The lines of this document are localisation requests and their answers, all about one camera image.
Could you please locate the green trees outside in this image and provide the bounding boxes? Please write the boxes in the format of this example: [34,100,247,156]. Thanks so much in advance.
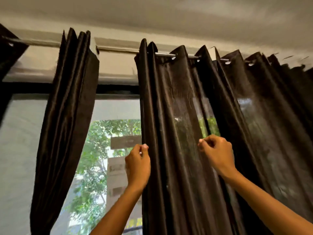
[66,119,142,233]

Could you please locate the paper notices on window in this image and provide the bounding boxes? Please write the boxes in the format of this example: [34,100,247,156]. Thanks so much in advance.
[106,156,143,218]

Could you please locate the person's right hand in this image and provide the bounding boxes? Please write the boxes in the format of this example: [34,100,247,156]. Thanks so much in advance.
[197,134,239,180]

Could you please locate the person's left hand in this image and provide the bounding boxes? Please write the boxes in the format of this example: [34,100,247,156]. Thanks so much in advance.
[125,144,151,191]

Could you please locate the dark brown curtain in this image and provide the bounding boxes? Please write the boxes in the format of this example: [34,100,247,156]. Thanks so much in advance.
[0,23,29,125]
[211,46,313,235]
[134,38,269,235]
[30,28,99,235]

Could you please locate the silver metal curtain rod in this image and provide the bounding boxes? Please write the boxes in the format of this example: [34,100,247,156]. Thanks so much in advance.
[2,36,255,65]

